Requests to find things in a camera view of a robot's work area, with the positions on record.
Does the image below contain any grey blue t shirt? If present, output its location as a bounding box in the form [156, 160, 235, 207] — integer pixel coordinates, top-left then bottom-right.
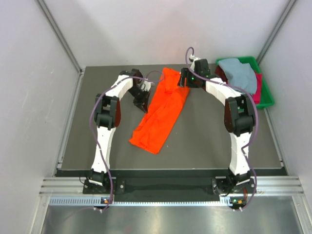
[218, 58, 257, 95]

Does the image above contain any orange t shirt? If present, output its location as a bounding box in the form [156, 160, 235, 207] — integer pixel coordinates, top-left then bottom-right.
[129, 68, 190, 154]

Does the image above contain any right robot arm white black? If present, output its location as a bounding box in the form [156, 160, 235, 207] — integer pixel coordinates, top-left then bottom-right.
[178, 55, 256, 193]

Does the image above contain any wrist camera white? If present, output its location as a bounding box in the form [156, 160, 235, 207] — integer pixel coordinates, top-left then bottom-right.
[142, 80, 155, 89]
[189, 55, 200, 70]

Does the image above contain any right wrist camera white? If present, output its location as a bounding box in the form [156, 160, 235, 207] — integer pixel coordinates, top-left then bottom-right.
[189, 55, 200, 70]

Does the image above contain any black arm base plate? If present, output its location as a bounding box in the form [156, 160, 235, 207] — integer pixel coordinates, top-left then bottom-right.
[83, 169, 255, 203]

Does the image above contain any green plastic bin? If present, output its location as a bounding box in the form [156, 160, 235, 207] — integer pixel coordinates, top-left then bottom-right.
[216, 56, 274, 109]

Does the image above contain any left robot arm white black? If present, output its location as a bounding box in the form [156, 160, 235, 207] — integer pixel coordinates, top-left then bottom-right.
[89, 69, 151, 194]

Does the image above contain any magenta t shirt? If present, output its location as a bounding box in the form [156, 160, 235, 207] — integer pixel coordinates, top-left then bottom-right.
[252, 72, 262, 105]

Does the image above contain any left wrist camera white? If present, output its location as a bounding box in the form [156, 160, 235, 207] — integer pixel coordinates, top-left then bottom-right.
[142, 80, 155, 89]

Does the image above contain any aluminium frame rail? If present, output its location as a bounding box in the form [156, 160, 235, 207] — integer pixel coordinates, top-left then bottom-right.
[39, 176, 304, 196]

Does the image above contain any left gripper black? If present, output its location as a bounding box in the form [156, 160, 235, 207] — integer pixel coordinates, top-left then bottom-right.
[127, 86, 150, 114]

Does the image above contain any dark red t shirt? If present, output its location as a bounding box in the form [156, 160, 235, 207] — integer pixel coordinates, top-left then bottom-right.
[215, 65, 228, 83]

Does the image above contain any grey slotted cable duct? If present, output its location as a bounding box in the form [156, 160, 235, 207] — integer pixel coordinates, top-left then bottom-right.
[49, 196, 232, 207]

